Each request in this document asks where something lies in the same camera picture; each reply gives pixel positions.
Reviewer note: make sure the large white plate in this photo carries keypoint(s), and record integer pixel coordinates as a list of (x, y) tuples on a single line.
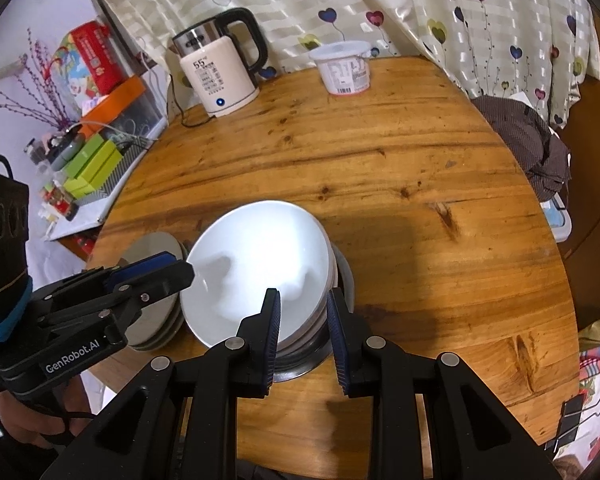
[(260, 255)]

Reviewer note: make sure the green box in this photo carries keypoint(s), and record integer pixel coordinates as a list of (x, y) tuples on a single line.
[(82, 160), (97, 172)]

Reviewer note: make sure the white electric kettle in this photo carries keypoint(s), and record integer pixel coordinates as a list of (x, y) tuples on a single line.
[(220, 80)]

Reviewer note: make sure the brown dotted cloth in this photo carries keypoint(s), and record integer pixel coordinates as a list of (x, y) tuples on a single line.
[(525, 140)]

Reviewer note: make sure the clear plastic container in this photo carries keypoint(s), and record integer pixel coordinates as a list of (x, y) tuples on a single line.
[(140, 117)]

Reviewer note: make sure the heart print curtain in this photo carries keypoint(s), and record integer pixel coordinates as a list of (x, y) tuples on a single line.
[(380, 5)]

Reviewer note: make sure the white plastic tub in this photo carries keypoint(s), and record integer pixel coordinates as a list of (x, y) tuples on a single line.
[(342, 70)]

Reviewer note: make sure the metal bowl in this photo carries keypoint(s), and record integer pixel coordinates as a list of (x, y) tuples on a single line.
[(345, 280)]

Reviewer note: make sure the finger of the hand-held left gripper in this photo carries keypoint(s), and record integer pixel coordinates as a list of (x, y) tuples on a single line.
[(145, 266), (172, 275)]

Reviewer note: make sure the grey plate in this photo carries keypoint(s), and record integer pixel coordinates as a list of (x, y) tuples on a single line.
[(160, 335)]

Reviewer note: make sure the colourful printed bag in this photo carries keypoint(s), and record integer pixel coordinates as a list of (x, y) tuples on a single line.
[(75, 77)]

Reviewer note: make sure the striped box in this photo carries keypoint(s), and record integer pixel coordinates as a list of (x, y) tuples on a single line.
[(127, 165)]

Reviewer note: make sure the person's left hand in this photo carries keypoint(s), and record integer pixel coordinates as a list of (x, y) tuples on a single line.
[(15, 417)]

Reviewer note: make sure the orange box lid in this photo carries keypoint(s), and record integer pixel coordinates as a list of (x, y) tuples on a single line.
[(115, 97)]

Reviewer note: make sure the white paper sheet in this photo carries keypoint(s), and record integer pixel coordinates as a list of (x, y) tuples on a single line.
[(80, 220)]

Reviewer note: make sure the stack of white bowls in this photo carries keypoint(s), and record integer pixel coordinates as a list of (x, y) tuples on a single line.
[(320, 320)]

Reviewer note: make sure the grey bottle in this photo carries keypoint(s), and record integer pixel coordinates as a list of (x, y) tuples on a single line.
[(67, 152)]

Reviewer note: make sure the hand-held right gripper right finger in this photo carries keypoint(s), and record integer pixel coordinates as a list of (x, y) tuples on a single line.
[(336, 340)]

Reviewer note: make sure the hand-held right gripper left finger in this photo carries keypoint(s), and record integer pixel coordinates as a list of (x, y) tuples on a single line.
[(272, 340)]

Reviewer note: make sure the beige plate with brown patch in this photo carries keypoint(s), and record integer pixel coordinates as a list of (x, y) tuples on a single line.
[(152, 252)]

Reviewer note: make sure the red box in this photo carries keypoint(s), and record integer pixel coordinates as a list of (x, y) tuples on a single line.
[(97, 57)]

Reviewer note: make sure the purple branch decoration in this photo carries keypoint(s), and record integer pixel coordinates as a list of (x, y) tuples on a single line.
[(25, 95)]

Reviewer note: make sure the black binder clip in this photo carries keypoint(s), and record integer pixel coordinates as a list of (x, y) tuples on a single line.
[(572, 417)]

